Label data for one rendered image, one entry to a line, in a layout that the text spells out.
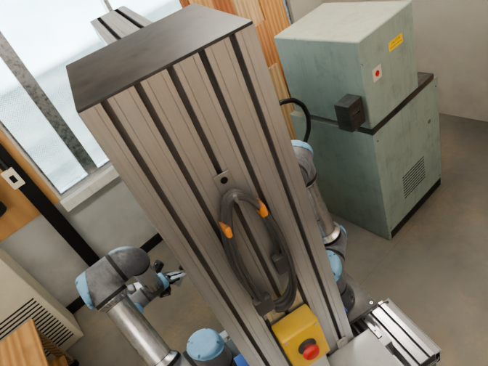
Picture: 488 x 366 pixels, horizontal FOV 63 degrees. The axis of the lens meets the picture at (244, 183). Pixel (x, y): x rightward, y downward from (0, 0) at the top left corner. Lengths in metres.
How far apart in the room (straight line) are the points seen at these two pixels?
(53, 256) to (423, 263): 2.55
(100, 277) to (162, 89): 0.96
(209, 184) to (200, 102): 0.13
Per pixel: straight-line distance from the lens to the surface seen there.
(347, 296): 1.57
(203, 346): 1.42
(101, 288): 1.40
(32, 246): 3.18
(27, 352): 2.76
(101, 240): 3.32
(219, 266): 0.69
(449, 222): 2.95
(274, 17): 3.55
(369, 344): 1.07
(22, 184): 2.88
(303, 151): 1.28
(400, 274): 2.69
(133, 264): 1.41
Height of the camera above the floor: 2.18
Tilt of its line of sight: 36 degrees down
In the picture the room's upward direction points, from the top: 24 degrees counter-clockwise
